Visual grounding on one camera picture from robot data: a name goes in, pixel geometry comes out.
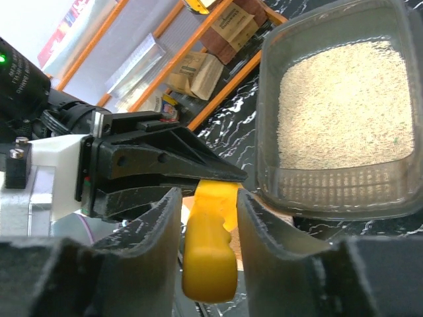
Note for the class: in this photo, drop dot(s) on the clear plastic container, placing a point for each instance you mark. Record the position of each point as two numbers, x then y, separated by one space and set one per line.
146 55

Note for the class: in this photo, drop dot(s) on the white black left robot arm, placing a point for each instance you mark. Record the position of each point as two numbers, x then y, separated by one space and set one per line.
31 110

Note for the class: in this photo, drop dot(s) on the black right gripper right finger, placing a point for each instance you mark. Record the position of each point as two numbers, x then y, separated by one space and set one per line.
289 273

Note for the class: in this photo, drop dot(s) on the yellow plastic litter scoop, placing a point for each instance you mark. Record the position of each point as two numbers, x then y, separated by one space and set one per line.
209 268

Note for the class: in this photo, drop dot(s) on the orange wooden tray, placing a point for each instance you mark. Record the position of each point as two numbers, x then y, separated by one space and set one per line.
197 111

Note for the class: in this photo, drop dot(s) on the red white toothpaste box upper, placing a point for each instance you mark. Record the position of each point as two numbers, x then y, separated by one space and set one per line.
63 28

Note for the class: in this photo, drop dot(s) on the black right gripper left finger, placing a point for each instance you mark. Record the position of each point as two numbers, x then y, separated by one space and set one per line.
129 273

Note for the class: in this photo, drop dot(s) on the grey plastic litter box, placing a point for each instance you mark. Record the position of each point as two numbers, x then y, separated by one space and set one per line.
339 112

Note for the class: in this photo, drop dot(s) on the tan kraft paper bag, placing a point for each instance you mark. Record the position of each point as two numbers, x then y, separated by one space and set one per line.
196 75

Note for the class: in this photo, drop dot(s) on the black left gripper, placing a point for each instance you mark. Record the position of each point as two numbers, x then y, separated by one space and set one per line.
125 157

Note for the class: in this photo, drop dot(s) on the white paper flour bag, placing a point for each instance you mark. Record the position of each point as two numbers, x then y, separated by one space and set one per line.
163 104

